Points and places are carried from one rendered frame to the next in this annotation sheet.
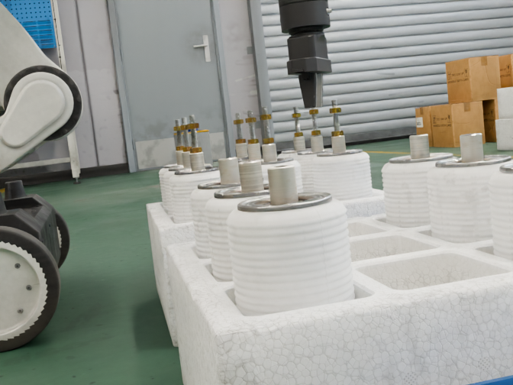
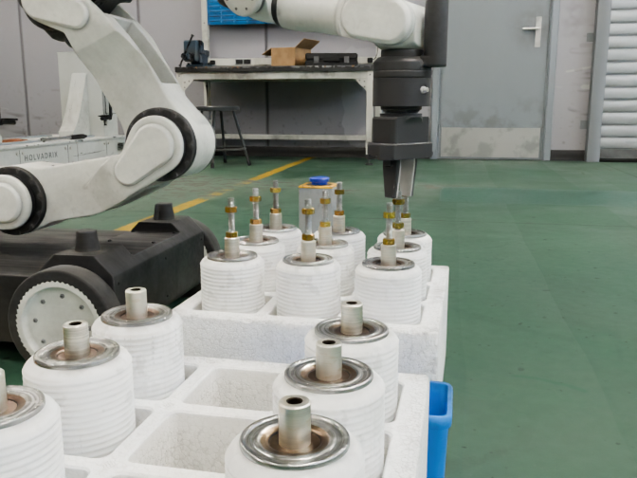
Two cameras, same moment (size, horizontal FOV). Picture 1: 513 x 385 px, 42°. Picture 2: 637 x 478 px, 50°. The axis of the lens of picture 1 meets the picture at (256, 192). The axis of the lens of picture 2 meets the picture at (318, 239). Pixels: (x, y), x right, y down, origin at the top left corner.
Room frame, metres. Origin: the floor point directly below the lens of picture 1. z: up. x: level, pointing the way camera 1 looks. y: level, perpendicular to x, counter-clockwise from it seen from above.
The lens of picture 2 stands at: (0.19, -0.44, 0.48)
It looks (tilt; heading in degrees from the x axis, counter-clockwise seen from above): 11 degrees down; 24
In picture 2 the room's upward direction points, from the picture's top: straight up
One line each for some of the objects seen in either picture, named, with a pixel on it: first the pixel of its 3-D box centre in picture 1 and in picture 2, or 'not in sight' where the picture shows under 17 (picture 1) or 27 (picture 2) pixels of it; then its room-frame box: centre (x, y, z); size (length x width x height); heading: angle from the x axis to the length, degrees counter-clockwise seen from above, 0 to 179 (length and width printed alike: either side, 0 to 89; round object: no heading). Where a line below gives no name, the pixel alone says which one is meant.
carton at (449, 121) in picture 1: (457, 124); not in sight; (4.73, -1.47, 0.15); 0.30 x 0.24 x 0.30; 12
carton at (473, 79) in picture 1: (472, 79); not in sight; (4.77, -1.62, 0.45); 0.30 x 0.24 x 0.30; 15
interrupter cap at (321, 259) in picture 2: (270, 162); (308, 260); (1.07, -0.03, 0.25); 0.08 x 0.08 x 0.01
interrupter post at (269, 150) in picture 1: (269, 154); (308, 251); (1.07, -0.03, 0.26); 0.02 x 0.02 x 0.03
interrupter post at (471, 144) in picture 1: (472, 150); (328, 360); (0.69, -0.23, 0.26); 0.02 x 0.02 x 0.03
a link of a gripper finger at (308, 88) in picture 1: (308, 90); (389, 178); (1.19, -0.11, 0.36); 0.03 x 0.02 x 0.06; 66
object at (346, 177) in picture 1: (344, 208); (387, 324); (1.10, -0.14, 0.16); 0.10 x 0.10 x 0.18
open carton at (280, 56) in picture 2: not in sight; (290, 54); (5.46, 2.19, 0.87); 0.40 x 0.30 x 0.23; 89
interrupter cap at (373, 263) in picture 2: (339, 153); (388, 264); (1.10, -0.14, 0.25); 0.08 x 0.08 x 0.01
